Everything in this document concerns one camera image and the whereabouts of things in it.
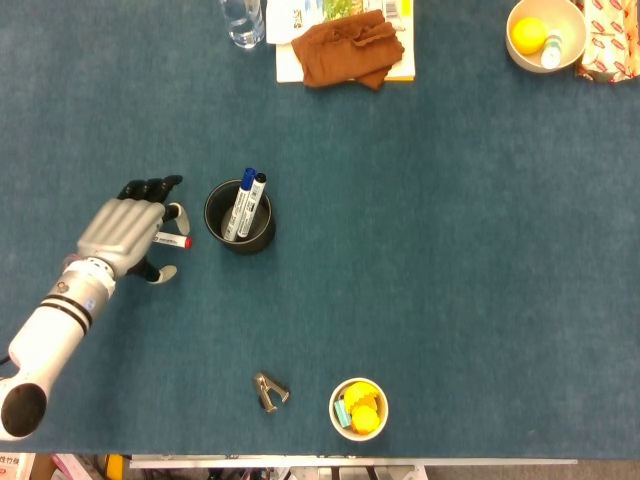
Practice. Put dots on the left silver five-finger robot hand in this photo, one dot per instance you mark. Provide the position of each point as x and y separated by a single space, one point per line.
122 225

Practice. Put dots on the red cap whiteboard marker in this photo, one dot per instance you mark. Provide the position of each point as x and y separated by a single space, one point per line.
175 241

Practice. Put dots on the black cap whiteboard marker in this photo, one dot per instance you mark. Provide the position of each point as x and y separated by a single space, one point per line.
254 205

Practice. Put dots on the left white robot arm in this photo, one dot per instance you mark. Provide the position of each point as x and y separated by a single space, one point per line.
50 335

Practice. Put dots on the blue cap whiteboard marker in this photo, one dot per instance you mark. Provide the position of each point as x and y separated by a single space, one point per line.
241 200

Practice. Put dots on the black mesh pen holder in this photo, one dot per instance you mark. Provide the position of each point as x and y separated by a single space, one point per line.
262 242

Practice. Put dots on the dark metal staple remover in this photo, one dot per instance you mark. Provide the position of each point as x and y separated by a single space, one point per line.
270 392

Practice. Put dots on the white book with yellow edge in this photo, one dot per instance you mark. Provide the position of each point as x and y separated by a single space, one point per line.
287 67

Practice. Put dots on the clear plastic water bottle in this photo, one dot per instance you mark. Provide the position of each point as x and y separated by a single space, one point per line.
245 22

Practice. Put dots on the white printed plastic bag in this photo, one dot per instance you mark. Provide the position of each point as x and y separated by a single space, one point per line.
280 20

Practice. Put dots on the brown folded cloth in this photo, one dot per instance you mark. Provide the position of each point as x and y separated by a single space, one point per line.
340 52

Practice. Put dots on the teal eraser block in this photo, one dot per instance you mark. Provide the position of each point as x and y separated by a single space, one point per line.
342 414

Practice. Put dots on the yellow cracked eggshell toy half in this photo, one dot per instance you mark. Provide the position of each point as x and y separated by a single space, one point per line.
360 394

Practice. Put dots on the blue felt table cover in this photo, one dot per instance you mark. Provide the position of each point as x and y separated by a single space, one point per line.
425 225

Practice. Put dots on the yellow round eggshell toy half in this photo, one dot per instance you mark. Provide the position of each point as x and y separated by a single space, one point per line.
365 419

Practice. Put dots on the small cream cup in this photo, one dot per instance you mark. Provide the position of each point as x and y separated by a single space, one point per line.
382 400

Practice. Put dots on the yellow ball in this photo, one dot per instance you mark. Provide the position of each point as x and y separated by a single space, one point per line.
529 35

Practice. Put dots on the small white bottle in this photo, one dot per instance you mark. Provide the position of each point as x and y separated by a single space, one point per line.
551 52

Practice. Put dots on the large cream bowl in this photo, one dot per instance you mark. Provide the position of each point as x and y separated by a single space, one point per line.
575 25

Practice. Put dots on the red patterned paper snack bag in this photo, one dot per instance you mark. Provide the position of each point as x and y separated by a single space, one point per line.
612 45

